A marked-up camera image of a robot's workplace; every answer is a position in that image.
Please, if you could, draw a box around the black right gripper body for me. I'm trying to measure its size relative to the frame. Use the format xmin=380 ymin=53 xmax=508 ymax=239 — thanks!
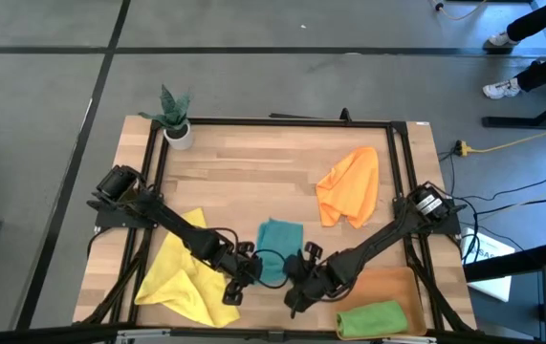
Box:
xmin=283 ymin=241 xmax=345 ymax=320

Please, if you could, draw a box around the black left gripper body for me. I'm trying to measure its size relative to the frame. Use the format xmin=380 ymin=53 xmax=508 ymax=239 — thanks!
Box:
xmin=219 ymin=240 xmax=263 ymax=308

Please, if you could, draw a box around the teal microfiber towel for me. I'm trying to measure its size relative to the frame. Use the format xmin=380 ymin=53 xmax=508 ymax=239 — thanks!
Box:
xmin=256 ymin=218 xmax=305 ymax=287

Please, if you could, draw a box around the green microfiber towel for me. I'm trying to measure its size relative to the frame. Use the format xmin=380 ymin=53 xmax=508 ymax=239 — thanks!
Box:
xmin=336 ymin=299 xmax=410 ymax=338

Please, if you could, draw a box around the yellow microfiber towel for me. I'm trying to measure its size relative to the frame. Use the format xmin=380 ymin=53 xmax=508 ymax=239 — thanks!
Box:
xmin=133 ymin=207 xmax=241 ymax=330

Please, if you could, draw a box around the orange plastic basket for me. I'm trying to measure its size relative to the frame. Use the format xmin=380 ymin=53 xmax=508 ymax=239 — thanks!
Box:
xmin=329 ymin=266 xmax=427 ymax=341

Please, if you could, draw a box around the orange microfiber towel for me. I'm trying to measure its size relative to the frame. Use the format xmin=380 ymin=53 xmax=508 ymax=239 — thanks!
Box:
xmin=315 ymin=146 xmax=381 ymax=229

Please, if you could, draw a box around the silver aluminium bar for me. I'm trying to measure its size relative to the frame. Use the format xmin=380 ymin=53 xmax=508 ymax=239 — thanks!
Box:
xmin=114 ymin=328 xmax=439 ymax=344

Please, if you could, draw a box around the potted plant in grey pot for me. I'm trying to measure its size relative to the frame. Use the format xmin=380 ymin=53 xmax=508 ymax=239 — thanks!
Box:
xmin=137 ymin=84 xmax=195 ymax=151

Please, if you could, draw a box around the white printed box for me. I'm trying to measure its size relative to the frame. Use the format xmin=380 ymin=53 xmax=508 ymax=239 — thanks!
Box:
xmin=461 ymin=227 xmax=516 ymax=303

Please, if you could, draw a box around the black beam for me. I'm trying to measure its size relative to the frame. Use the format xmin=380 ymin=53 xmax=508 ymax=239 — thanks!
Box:
xmin=463 ymin=241 xmax=546 ymax=283

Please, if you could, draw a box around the black horizontal bar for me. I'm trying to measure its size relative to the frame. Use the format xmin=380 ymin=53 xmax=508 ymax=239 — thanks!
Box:
xmin=0 ymin=324 xmax=546 ymax=344

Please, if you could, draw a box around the black desk base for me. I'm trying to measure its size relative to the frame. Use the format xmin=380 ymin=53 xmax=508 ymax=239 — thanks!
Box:
xmin=481 ymin=88 xmax=546 ymax=130

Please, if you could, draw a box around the person's white shoe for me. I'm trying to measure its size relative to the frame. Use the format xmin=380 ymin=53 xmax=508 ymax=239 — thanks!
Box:
xmin=488 ymin=31 xmax=513 ymax=48
xmin=482 ymin=78 xmax=522 ymax=100

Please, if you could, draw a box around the black left wrist camera cable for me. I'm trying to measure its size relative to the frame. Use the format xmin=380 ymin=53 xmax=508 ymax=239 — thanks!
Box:
xmin=252 ymin=247 xmax=291 ymax=290

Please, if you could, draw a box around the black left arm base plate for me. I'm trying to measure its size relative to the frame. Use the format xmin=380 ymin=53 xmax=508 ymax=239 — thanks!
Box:
xmin=94 ymin=204 xmax=164 ymax=229

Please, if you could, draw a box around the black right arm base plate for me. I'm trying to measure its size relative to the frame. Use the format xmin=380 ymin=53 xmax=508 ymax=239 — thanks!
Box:
xmin=393 ymin=196 xmax=463 ymax=236

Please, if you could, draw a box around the black metal table frame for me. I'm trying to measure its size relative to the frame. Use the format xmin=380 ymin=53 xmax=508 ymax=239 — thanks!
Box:
xmin=78 ymin=117 xmax=477 ymax=335

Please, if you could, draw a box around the yellow extension cable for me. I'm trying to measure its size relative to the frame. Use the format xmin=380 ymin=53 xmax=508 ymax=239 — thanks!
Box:
xmin=454 ymin=118 xmax=546 ymax=157

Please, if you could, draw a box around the yellow cable with black plug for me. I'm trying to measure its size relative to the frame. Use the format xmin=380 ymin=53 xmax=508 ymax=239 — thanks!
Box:
xmin=430 ymin=0 xmax=489 ymax=21

